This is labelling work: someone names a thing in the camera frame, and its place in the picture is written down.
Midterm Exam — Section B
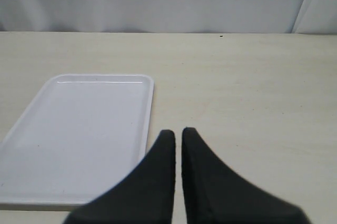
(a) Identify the white plastic tray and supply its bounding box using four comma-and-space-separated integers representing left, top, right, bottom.
1, 74, 154, 210

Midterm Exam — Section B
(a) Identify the white fabric backdrop curtain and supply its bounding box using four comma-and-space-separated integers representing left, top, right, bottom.
1, 0, 336, 34

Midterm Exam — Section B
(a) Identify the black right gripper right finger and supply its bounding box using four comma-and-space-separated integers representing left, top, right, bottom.
182, 127, 310, 223

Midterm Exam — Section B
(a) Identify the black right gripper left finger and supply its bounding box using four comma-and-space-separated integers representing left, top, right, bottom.
64, 130, 175, 223

